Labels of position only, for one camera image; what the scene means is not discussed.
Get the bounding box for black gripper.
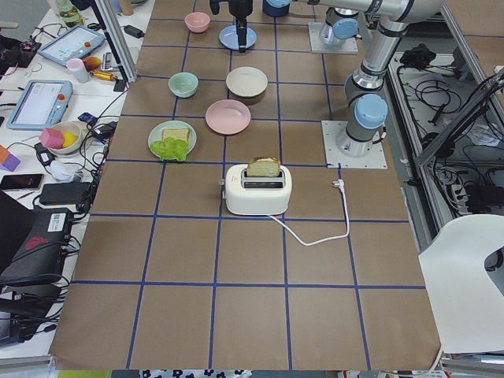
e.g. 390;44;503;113
209;0;253;53

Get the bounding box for blue plate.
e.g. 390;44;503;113
219;25;257;51

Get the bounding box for pink plate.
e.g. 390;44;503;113
206;99;251;135

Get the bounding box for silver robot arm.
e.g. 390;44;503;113
319;7;358;45
308;0;444;158

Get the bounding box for blue pot with lid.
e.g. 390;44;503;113
262;0;291;17

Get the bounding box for pink bowl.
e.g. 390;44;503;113
184;12;210;33

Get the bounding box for green bowl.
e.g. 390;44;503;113
169;72;198;98

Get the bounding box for bread slice on plate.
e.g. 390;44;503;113
162;128;191;143

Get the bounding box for green plate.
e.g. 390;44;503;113
148;120;197;155

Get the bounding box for lettuce leaf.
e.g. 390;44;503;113
150;137;189;161

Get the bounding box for toast in toaster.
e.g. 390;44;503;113
246;157;280;177

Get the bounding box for teach pendant upper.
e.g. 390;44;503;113
38;25;106;66

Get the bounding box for teach pendant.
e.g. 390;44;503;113
6;80;73;131
38;25;106;66

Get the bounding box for pink cup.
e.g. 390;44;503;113
65;58;90;83

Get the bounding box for white toaster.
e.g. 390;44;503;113
224;164;292;216

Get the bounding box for beige bowl with toys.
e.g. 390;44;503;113
49;120;86;157

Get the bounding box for teach pendant lower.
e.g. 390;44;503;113
6;80;73;131

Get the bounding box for pink toy block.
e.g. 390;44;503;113
39;128;65;149

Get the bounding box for black power bank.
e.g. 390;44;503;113
39;182;91;206

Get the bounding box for purple toy block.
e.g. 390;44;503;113
0;146;20;172

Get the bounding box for black smartphone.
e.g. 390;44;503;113
1;173;45;191

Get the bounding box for white chair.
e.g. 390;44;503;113
419;214;503;354

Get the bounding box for aluminium frame post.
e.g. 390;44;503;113
91;0;138;83

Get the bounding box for white toaster cable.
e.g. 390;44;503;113
266;180;351;247

